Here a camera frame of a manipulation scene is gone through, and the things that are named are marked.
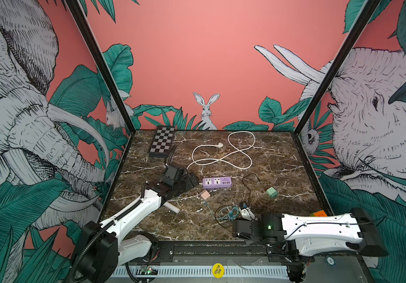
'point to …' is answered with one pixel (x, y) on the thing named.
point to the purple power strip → (216, 182)
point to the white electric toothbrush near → (172, 207)
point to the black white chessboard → (162, 141)
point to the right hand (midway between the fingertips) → (245, 231)
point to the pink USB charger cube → (205, 194)
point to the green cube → (272, 192)
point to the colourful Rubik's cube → (320, 213)
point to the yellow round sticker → (218, 270)
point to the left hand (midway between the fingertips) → (195, 180)
